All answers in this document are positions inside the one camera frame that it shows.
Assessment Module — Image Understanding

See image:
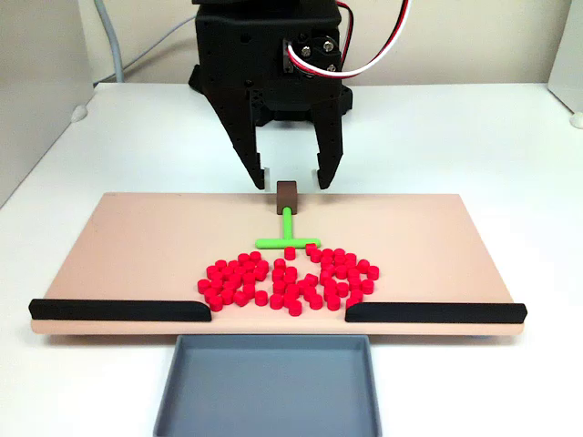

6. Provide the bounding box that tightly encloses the tan flat board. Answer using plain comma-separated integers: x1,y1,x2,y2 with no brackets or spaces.
30,191,522,338

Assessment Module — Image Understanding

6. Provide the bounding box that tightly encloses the thin grey cable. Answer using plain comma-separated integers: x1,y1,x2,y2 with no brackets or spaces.
121,16,198,76

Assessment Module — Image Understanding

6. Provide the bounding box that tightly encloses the thick grey cable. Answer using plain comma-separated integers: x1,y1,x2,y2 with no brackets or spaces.
93,0,127,84

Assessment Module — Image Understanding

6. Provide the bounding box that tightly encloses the green T tool brown handle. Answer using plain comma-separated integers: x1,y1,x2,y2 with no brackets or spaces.
254,179,323,250

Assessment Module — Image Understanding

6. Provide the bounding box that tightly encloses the grey square tray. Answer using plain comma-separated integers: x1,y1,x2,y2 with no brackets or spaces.
152,334,383,437

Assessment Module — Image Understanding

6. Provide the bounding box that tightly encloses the white side panel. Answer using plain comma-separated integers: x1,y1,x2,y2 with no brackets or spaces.
547,0,583,115
0,0,96,208

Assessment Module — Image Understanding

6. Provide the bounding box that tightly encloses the white red black servo cable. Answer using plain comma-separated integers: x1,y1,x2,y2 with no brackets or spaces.
285,0,414,79

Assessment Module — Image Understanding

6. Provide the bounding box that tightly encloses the black rail strip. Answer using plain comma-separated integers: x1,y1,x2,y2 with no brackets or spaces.
28,299,212,323
344,301,528,324

